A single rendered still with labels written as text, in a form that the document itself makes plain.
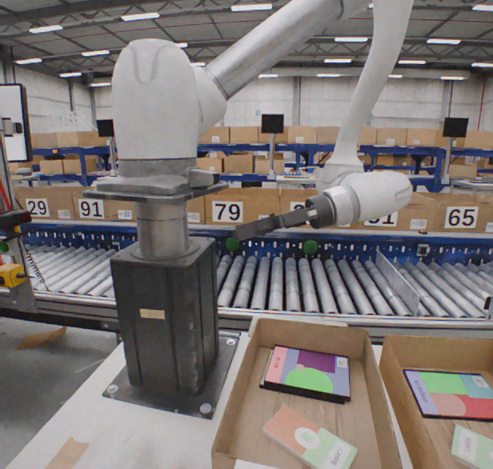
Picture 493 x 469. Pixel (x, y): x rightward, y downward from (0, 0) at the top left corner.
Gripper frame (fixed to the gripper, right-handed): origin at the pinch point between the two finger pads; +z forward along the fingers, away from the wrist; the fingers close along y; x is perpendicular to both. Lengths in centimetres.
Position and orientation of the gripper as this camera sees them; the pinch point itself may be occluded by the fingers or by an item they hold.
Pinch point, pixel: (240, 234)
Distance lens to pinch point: 62.0
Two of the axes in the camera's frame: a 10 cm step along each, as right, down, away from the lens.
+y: -1.0, 0.8, 9.9
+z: -9.6, 2.6, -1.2
